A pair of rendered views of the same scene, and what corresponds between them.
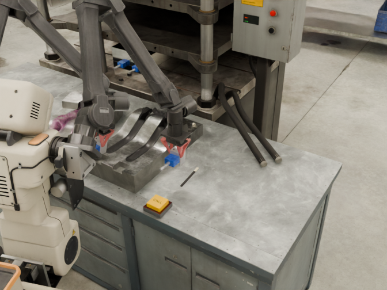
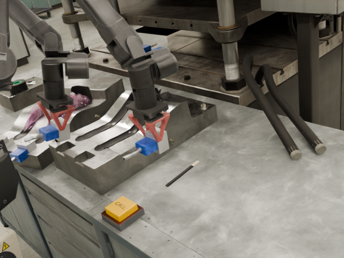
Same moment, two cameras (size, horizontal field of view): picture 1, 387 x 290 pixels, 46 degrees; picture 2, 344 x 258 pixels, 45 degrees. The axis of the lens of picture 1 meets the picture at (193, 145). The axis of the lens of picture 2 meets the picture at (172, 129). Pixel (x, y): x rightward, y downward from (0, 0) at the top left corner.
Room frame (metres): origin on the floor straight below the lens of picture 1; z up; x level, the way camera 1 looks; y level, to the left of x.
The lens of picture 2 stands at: (0.51, -0.28, 1.47)
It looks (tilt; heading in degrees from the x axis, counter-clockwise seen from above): 28 degrees down; 18
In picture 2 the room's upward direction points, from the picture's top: 11 degrees counter-clockwise
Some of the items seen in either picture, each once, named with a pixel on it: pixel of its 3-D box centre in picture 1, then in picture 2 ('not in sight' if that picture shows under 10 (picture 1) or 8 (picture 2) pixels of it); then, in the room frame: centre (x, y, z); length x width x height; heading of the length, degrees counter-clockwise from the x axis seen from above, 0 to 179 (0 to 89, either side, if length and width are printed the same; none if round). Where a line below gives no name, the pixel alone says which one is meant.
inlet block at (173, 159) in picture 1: (170, 161); (143, 147); (1.39, 0.09, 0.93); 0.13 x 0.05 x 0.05; 146
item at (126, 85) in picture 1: (159, 61); (193, 49); (2.70, 0.21, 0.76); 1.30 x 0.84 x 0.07; 57
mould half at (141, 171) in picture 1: (147, 140); (135, 125); (1.64, 0.20, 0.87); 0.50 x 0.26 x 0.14; 147
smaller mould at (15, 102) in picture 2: not in sight; (25, 93); (2.06, 0.88, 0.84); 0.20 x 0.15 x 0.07; 147
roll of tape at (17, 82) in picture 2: not in sight; (17, 86); (2.03, 0.88, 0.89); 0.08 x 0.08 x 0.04
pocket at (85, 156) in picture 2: (121, 170); (86, 162); (1.42, 0.29, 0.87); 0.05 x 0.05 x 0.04; 57
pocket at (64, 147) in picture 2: (101, 161); (67, 151); (1.48, 0.38, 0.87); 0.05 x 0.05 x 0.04; 57
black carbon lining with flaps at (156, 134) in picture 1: (142, 131); (127, 113); (1.63, 0.22, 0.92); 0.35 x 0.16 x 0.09; 147
